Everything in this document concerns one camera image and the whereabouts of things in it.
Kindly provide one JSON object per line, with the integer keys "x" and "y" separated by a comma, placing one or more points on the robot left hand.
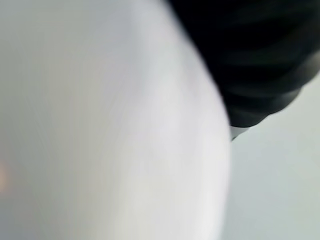
{"x": 255, "y": 62}

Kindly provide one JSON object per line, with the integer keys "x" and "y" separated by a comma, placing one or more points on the white bed quilt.
{"x": 105, "y": 125}

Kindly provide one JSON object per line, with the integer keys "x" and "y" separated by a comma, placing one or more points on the white bed sheet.
{"x": 277, "y": 180}

